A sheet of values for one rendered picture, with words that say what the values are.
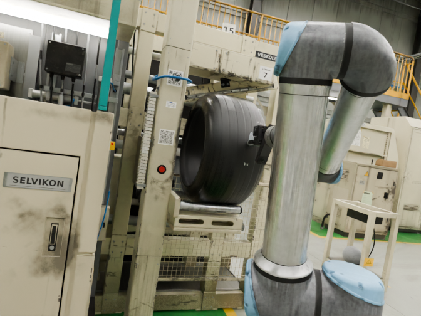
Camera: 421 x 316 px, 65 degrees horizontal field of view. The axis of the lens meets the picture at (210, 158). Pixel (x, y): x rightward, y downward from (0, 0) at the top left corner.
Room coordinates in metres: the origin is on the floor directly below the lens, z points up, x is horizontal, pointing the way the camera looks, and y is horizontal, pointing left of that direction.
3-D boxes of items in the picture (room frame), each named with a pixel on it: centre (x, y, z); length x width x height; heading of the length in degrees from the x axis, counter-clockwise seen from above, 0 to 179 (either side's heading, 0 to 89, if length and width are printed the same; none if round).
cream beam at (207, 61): (2.10, 0.00, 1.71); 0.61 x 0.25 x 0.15; 110
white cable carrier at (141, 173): (1.61, 0.32, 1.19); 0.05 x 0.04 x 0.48; 20
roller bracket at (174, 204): (1.72, 0.19, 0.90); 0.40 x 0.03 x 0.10; 20
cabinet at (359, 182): (5.73, -2.72, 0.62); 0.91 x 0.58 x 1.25; 107
